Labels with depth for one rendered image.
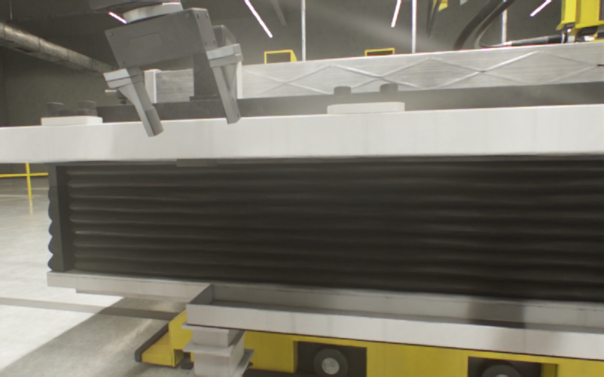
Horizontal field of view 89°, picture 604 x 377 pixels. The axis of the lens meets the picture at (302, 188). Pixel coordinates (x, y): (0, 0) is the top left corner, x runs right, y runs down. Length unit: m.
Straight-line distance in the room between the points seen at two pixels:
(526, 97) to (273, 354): 1.00
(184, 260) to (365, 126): 0.67
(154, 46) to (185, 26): 0.05
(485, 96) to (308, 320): 0.56
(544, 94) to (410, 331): 0.50
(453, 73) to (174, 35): 0.54
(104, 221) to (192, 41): 0.75
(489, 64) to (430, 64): 0.12
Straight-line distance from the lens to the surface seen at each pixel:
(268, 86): 0.75
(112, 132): 0.65
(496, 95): 0.58
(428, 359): 1.15
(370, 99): 0.50
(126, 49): 0.51
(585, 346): 0.87
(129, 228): 1.06
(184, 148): 0.57
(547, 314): 0.97
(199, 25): 0.46
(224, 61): 0.46
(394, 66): 0.74
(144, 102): 0.54
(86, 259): 1.20
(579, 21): 1.51
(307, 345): 1.23
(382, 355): 1.13
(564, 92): 0.62
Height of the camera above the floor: 0.76
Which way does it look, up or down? 5 degrees down
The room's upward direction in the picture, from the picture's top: 1 degrees counter-clockwise
